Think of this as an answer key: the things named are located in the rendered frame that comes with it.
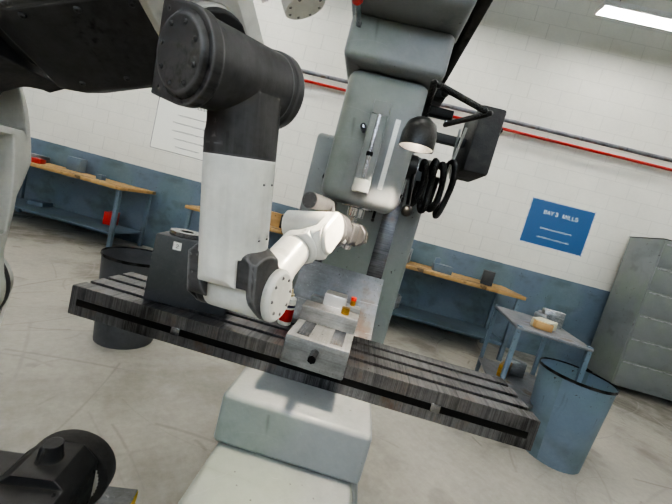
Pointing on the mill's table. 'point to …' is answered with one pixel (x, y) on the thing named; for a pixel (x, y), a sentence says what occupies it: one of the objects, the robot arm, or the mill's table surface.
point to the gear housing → (397, 50)
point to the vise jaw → (328, 316)
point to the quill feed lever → (410, 184)
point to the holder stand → (174, 272)
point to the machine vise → (333, 344)
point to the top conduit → (467, 33)
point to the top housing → (423, 13)
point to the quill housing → (349, 132)
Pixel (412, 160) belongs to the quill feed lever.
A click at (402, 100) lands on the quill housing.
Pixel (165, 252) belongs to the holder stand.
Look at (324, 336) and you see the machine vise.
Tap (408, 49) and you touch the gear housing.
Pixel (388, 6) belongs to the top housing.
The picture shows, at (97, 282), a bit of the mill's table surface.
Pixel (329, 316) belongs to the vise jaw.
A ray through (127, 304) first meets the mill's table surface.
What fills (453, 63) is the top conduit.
